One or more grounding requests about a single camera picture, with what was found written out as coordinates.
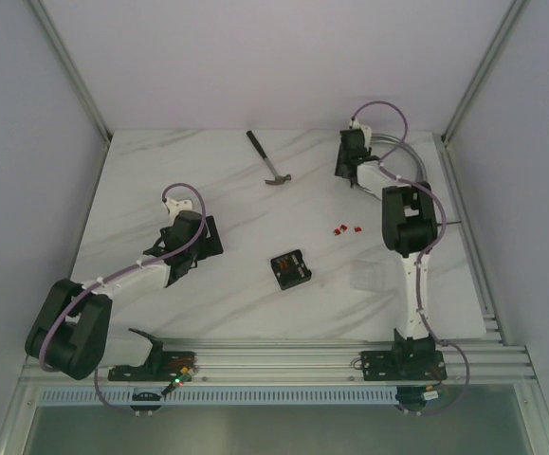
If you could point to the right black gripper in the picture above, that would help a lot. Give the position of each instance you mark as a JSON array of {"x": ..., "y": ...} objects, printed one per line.
[{"x": 340, "y": 159}]

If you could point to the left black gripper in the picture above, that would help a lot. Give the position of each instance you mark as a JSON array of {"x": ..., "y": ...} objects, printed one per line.
[{"x": 210, "y": 235}]

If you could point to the red and orange fuses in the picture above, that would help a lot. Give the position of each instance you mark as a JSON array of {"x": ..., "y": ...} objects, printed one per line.
[{"x": 343, "y": 228}]

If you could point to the black fuse box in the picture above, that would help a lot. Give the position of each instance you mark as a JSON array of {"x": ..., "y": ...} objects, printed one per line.
[{"x": 290, "y": 269}]

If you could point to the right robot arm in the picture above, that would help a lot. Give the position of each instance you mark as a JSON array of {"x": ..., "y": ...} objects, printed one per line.
[{"x": 408, "y": 229}]

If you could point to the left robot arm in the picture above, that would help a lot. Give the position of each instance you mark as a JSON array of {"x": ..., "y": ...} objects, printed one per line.
[{"x": 73, "y": 324}]

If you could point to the clear plastic fuse box cover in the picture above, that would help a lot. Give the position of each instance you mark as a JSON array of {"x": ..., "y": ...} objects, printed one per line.
[{"x": 367, "y": 276}]

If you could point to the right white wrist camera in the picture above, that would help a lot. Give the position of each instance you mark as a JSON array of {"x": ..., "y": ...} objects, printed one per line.
[{"x": 361, "y": 125}]

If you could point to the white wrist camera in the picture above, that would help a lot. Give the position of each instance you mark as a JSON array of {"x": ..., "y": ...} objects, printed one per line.
[
  {"x": 361, "y": 125},
  {"x": 174, "y": 207}
]

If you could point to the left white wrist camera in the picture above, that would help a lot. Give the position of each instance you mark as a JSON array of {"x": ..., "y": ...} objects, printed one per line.
[{"x": 174, "y": 207}]

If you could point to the aluminium mounting rail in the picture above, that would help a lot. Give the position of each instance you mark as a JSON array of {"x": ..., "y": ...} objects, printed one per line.
[{"x": 323, "y": 362}]

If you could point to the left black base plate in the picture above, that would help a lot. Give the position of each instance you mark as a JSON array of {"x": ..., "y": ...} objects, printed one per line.
[{"x": 165, "y": 367}]

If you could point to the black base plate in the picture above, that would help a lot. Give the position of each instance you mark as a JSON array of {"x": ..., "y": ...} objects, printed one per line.
[
  {"x": 165, "y": 367},
  {"x": 381, "y": 366}
]

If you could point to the grey slotted cable duct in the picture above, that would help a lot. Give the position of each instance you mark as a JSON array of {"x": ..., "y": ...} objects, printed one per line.
[{"x": 233, "y": 395}]

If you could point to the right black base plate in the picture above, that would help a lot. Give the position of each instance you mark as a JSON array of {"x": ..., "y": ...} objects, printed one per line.
[{"x": 381, "y": 366}]

